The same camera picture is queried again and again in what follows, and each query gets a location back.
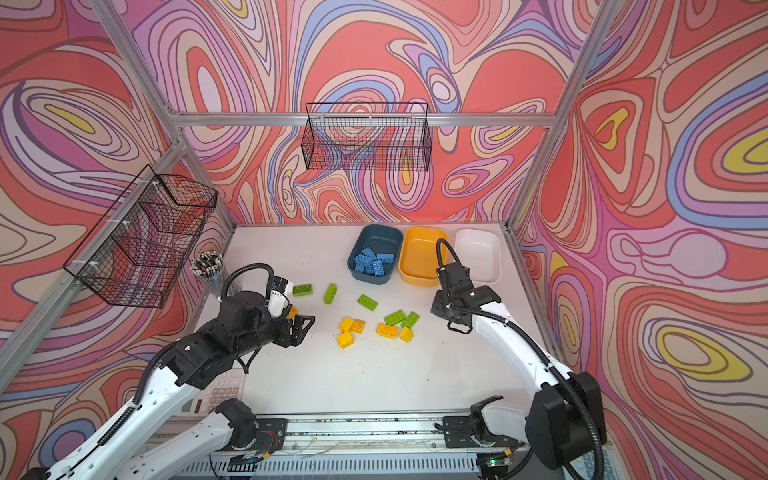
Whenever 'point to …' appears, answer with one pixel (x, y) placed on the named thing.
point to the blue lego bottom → (362, 263)
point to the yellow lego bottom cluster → (345, 340)
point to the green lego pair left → (395, 318)
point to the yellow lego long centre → (387, 331)
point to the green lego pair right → (411, 320)
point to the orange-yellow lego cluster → (358, 326)
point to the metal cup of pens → (207, 264)
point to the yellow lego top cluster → (346, 324)
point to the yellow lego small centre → (406, 335)
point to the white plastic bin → (479, 250)
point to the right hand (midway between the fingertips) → (445, 313)
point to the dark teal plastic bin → (382, 238)
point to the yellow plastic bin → (418, 262)
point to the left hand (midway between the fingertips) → (305, 314)
